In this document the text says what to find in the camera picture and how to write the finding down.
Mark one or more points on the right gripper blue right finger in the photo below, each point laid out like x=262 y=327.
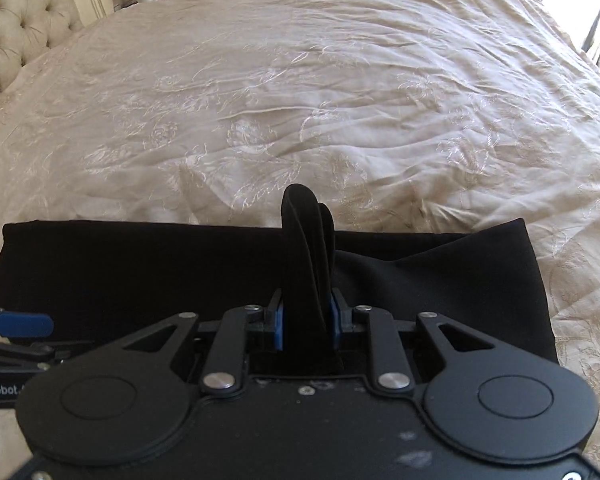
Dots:
x=368 y=340

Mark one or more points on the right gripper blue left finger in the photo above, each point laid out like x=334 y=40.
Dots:
x=240 y=330

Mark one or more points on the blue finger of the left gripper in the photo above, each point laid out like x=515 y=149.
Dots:
x=25 y=325

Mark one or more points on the black pants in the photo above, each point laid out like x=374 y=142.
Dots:
x=102 y=280

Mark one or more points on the cream embroidered bedspread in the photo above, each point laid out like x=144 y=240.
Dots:
x=402 y=115

